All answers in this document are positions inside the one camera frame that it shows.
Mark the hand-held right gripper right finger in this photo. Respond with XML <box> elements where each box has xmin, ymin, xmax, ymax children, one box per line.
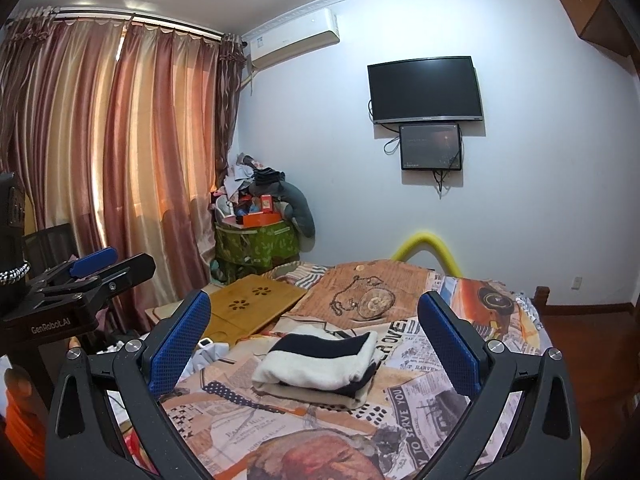
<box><xmin>416</xmin><ymin>290</ymin><xmax>583</xmax><ymax>480</ymax></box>

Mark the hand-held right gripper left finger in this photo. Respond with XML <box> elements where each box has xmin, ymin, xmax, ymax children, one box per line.
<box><xmin>45</xmin><ymin>290</ymin><xmax>213</xmax><ymax>480</ymax></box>

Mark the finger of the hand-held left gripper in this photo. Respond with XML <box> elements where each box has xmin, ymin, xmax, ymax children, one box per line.
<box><xmin>31</xmin><ymin>246</ymin><xmax>119</xmax><ymax>287</ymax></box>
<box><xmin>47</xmin><ymin>253</ymin><xmax>157</xmax><ymax>307</ymax></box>

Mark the white and black towel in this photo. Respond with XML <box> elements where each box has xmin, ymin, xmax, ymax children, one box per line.
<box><xmin>251</xmin><ymin>330</ymin><xmax>384</xmax><ymax>410</ymax></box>

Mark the pile of clothes and papers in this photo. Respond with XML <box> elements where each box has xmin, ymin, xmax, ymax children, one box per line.
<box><xmin>219</xmin><ymin>152</ymin><xmax>287</xmax><ymax>221</ymax></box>

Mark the person's left hand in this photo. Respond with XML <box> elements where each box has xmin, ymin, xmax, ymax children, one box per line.
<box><xmin>4</xmin><ymin>366</ymin><xmax>38</xmax><ymax>403</ymax></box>

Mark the white cloth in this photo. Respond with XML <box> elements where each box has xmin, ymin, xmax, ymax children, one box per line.
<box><xmin>186</xmin><ymin>342</ymin><xmax>237</xmax><ymax>377</ymax></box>

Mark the bamboo lap table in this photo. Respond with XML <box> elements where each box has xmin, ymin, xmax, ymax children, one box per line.
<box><xmin>145</xmin><ymin>274</ymin><xmax>309</xmax><ymax>342</ymax></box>

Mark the pink and gold curtain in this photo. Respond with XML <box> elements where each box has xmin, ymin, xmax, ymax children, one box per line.
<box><xmin>0</xmin><ymin>7</ymin><xmax>247</xmax><ymax>333</ymax></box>

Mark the yellow foam tube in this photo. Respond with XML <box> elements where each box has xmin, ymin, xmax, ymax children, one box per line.
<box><xmin>390</xmin><ymin>230</ymin><xmax>461</xmax><ymax>277</ymax></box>

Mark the green patterned storage bin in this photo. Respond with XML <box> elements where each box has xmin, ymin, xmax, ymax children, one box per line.
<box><xmin>215</xmin><ymin>217</ymin><xmax>302</xmax><ymax>287</ymax></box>

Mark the printed blanket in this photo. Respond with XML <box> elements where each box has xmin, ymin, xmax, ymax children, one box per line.
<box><xmin>107</xmin><ymin>259</ymin><xmax>557</xmax><ymax>480</ymax></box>

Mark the orange flat box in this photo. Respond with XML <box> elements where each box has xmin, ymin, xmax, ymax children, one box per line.
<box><xmin>235</xmin><ymin>211</ymin><xmax>284</xmax><ymax>227</ymax></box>

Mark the grey plush toy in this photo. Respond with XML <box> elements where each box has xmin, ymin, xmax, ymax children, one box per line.
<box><xmin>279</xmin><ymin>180</ymin><xmax>317</xmax><ymax>239</ymax></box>

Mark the small black monitor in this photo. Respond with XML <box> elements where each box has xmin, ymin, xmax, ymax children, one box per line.
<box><xmin>400</xmin><ymin>122</ymin><xmax>462</xmax><ymax>171</ymax></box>

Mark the curtain rod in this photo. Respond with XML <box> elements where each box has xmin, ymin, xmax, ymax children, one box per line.
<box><xmin>10</xmin><ymin>4</ymin><xmax>242</xmax><ymax>42</ymax></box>

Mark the white air conditioner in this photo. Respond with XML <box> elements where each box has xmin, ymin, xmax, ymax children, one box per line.
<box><xmin>247</xmin><ymin>7</ymin><xmax>341</xmax><ymax>69</ymax></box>

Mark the wooden bed post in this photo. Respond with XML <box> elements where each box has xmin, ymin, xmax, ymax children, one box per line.
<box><xmin>532</xmin><ymin>286</ymin><xmax>551</xmax><ymax>322</ymax></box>

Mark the black wall television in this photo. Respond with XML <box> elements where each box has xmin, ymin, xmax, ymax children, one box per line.
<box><xmin>367</xmin><ymin>56</ymin><xmax>484</xmax><ymax>125</ymax></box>

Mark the wooden wall cabinet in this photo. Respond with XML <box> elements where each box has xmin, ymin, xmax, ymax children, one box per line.
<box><xmin>555</xmin><ymin>0</ymin><xmax>637</xmax><ymax>57</ymax></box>

